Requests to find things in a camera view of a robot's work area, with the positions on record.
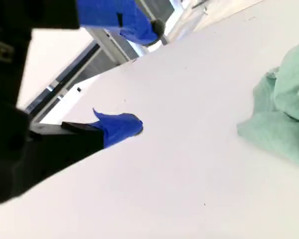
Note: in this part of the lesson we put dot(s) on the light green t-shirt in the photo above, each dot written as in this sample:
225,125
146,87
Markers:
284,112

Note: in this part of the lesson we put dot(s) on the grey metal frame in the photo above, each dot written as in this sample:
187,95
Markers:
107,49

